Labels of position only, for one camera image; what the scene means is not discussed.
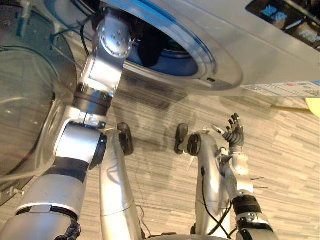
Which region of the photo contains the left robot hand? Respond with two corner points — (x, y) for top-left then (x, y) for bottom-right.
(134, 29), (164, 69)

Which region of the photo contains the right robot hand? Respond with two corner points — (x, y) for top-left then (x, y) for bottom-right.
(211, 112), (245, 149)

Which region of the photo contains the silver front-load washing machine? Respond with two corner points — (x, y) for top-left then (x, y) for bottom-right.
(99, 0), (320, 99)

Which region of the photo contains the black washing machine control panel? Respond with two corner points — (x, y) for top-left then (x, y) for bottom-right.
(244, 0), (320, 52)

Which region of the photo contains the round glass washing machine door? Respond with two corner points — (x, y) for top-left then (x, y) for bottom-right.
(0, 45), (77, 187)

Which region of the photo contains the silver right robot leg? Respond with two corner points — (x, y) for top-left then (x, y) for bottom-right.
(186, 129), (236, 238)

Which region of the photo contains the silver robot leg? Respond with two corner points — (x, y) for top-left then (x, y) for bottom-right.
(99, 128), (144, 240)
(186, 129), (236, 238)

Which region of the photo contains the dark right robot foot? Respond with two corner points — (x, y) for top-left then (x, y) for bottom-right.
(174, 123), (189, 156)

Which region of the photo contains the dark robot foot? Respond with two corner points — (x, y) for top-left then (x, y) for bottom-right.
(174, 123), (189, 156)
(116, 122), (135, 156)

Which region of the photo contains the white energy label sticker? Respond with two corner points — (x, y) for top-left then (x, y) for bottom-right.
(240, 79), (320, 98)

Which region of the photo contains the yellow round object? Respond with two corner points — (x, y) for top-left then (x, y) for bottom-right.
(304, 97), (320, 116)

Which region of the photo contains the dark left robot foot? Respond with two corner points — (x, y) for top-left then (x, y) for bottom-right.
(116, 122), (135, 156)

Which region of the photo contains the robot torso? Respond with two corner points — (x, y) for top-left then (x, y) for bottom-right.
(146, 232), (201, 240)

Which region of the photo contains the silver left robot leg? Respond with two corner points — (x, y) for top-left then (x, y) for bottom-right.
(99, 128), (144, 240)

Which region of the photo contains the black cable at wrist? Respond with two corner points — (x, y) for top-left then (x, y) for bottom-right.
(79, 15), (96, 57)

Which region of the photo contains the black cable on leg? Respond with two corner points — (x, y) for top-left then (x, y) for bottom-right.
(199, 166), (234, 239)

